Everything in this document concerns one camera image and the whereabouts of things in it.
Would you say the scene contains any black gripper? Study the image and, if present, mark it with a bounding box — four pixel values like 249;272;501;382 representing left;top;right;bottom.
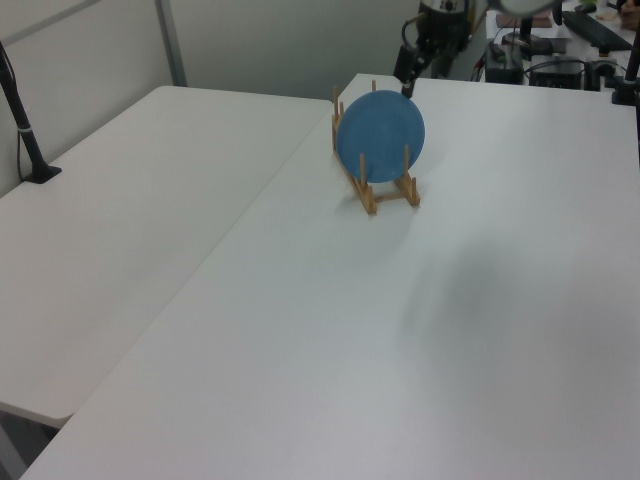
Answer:
393;0;472;99

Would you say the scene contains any blue round plate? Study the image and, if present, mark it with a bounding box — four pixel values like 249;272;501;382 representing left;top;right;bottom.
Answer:
335;89;427;184

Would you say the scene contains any wooden plate rack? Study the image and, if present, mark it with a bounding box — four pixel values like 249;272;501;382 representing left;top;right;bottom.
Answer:
330;78;421;217

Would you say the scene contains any black electronics box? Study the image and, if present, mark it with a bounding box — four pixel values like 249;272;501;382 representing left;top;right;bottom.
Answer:
485;42;525;84

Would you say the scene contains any small black desk stand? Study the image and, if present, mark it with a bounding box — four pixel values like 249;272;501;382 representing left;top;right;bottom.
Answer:
502;14;544;57

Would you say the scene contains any black flat device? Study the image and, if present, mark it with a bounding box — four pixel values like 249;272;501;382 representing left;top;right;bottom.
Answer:
528;58;587;90

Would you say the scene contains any black keyboard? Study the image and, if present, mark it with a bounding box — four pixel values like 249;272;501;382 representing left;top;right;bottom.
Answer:
562;9;635;51

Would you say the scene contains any black corner clamp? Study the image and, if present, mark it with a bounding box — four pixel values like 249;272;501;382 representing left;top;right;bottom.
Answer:
612;34;640;106

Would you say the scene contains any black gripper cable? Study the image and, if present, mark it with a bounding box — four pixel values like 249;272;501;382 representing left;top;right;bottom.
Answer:
401;17;424;49

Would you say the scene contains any grey partition post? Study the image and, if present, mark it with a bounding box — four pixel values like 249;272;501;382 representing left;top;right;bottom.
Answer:
153;0;189;89

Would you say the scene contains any black camera stand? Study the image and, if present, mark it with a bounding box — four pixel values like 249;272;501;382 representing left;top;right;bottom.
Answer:
0;39;64;186

